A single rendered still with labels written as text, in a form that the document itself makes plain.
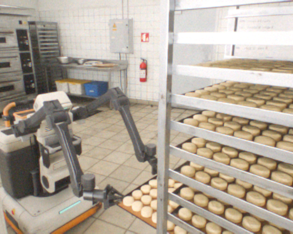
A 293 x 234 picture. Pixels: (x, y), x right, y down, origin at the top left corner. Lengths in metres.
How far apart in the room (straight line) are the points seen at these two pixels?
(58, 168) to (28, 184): 0.33
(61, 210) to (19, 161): 0.49
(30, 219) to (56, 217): 0.18
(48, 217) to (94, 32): 4.89
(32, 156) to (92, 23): 4.59
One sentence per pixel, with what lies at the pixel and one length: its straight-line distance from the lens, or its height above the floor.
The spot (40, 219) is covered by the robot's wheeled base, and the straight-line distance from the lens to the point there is 2.06.
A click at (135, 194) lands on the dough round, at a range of 1.24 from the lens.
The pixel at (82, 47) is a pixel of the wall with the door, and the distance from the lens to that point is 6.53.
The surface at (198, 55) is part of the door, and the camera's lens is 5.23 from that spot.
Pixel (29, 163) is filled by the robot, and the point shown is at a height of 0.56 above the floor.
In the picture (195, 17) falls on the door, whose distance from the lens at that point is 5.26.
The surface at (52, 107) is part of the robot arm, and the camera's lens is 1.35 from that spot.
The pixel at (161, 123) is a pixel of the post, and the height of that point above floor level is 1.24.
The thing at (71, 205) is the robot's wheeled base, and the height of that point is 0.26.
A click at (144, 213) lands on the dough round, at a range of 1.14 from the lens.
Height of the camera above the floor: 1.51
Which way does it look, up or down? 18 degrees down
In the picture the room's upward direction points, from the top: straight up
